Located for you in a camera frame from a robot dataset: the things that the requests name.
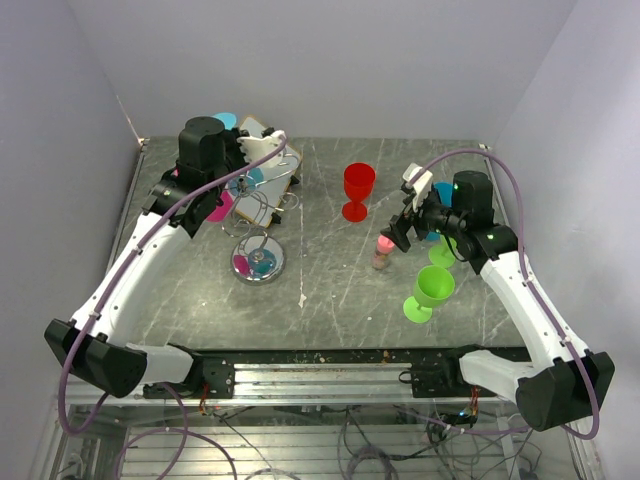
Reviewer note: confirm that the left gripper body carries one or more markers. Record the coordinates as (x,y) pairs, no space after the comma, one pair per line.
(235,157)

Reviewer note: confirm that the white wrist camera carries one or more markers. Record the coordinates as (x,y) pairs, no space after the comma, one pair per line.
(417,183)
(254,149)

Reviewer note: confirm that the blue wine glass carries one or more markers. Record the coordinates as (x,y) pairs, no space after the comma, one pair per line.
(246,183)
(441,193)

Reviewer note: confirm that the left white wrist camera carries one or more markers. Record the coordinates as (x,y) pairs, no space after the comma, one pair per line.
(254,149)

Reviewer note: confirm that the small whiteboard with wooden frame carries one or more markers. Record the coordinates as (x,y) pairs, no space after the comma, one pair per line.
(271,197)

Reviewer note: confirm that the magenta plastic wine glass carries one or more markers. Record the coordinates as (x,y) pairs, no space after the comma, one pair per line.
(222,207)

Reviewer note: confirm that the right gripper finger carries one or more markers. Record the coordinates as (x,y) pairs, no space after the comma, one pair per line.
(404,226)
(391,231)

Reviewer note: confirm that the small pink-capped bottle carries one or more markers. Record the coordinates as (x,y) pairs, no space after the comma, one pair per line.
(383,250)

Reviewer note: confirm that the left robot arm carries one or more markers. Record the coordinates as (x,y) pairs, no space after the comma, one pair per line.
(96,344)

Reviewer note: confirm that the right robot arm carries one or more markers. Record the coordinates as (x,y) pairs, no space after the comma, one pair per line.
(563,380)

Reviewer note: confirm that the green wine glass rear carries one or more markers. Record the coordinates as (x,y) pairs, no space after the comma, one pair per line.
(443,254)

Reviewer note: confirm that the green wine glass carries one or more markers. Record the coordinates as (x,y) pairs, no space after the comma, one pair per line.
(433,286)
(443,254)

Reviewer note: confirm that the aluminium mounting rail frame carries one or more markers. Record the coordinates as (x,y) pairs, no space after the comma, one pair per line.
(389,412)

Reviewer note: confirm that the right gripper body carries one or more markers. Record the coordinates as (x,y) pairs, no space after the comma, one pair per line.
(431,215)

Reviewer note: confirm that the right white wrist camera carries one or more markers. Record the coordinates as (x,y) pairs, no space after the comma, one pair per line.
(417,183)

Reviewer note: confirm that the red plastic wine glass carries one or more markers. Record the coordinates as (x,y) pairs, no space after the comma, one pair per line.
(359,179)

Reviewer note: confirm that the green wine glass front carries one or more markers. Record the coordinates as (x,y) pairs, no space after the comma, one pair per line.
(433,286)

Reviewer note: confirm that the chrome wine glass rack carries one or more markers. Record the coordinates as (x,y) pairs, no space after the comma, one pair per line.
(257,257)

